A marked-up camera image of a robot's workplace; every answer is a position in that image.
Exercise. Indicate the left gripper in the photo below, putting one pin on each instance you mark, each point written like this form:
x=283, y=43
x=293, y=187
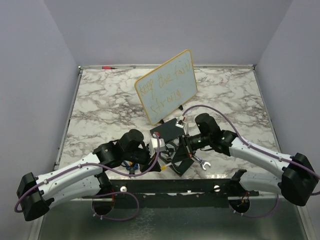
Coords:
x=149, y=162

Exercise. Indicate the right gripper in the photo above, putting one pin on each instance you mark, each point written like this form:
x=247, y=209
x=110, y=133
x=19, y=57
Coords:
x=184, y=150

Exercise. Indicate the yellow framed whiteboard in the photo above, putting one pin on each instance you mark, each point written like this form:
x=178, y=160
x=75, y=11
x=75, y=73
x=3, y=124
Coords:
x=167, y=87

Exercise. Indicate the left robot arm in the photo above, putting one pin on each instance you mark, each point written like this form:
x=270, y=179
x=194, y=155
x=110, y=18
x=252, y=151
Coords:
x=87, y=177

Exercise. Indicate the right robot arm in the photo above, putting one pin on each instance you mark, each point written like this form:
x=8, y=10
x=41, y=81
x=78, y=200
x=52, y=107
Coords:
x=291, y=176

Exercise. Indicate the silver combination wrench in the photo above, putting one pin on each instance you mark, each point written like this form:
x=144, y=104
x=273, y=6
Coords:
x=204, y=164

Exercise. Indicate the black flat box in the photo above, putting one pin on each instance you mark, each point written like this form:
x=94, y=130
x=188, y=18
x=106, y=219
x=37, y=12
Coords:
x=168, y=131

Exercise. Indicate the red black marker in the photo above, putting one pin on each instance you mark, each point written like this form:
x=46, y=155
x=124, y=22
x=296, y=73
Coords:
x=108, y=68

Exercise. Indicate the black grey wire stripper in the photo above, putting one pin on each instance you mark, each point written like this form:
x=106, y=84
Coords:
x=169, y=152

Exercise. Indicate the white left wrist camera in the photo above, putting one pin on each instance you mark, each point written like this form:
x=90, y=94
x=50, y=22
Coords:
x=153, y=146

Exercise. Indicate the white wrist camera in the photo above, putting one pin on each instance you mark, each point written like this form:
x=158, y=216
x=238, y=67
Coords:
x=153, y=146
x=180, y=123

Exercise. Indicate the blue handled pliers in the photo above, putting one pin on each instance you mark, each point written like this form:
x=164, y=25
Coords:
x=130, y=167

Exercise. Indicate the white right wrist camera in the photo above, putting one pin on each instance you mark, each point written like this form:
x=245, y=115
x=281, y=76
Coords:
x=180, y=123

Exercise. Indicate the black front mounting rail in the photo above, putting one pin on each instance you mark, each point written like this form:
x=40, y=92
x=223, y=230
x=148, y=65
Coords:
x=168, y=193

